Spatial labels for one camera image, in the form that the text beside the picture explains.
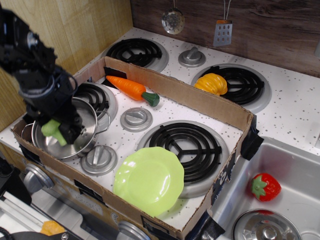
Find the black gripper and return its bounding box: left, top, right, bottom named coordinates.
left=17, top=65, right=84, bottom=145

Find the green toy broccoli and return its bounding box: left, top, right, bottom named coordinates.
left=41, top=119, right=67, bottom=147

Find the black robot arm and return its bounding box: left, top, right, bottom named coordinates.
left=0, top=8, right=84, bottom=146

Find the cardboard fence box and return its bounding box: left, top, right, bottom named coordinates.
left=10, top=55, right=264, bottom=240

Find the small steel pot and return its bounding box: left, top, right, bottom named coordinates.
left=20, top=97, right=110, bottom=161

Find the front left black burner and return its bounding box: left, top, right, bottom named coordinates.
left=74, top=82, right=118, bottom=126

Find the black burner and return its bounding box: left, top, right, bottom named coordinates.
left=74, top=82, right=118, bottom=126
left=137, top=120, right=229, bottom=199
left=102, top=38, right=169, bottom=73
left=191, top=63, right=272, bottom=114

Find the lower silver stove knob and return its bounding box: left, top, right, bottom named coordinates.
left=80, top=145, right=118, bottom=176

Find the silver stove knob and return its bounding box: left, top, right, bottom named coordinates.
left=80, top=145, right=118, bottom=176
left=120, top=107, right=153, bottom=133
left=178, top=47, right=206, bottom=68

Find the left front panel knob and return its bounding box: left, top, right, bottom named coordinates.
left=23, top=163, right=55, bottom=194

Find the panel knob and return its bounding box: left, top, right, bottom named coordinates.
left=116, top=220, right=151, bottom=240
left=23, top=163, right=55, bottom=194

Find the upper silver stove knob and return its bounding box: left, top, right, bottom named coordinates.
left=120, top=107, right=153, bottom=133

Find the orange toy carrot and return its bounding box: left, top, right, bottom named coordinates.
left=105, top=75, right=160, bottom=107

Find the orange toy piece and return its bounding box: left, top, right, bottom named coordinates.
left=40, top=220, right=65, bottom=236

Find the light green plastic plate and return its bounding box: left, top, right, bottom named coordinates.
left=113, top=146, right=185, bottom=217

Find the back left black burner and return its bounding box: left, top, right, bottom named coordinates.
left=102, top=38, right=169, bottom=73

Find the right front panel knob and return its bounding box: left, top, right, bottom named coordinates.
left=116, top=220, right=151, bottom=240

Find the back silver stove knob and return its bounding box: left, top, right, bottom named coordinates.
left=178, top=47, right=206, bottom=68

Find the front right black burner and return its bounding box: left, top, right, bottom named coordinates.
left=137, top=120, right=229, bottom=199

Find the hanging metal skimmer spoon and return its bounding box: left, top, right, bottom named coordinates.
left=161, top=0, right=185, bottom=35

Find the yellow toy squash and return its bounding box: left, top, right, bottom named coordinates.
left=194, top=73, right=228, bottom=96

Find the hanging metal spatula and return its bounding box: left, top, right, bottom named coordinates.
left=213, top=0, right=233, bottom=47

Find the back right black burner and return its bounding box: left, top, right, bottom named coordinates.
left=191, top=63, right=272, bottom=114

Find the red toy strawberry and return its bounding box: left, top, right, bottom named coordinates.
left=250, top=172, right=282, bottom=202

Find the steel pot lid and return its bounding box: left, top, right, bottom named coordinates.
left=232, top=209, right=302, bottom=240

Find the steel sink basin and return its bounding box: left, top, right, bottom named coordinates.
left=212, top=137, right=320, bottom=240

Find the black cable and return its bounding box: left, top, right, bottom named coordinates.
left=0, top=226, right=11, bottom=240

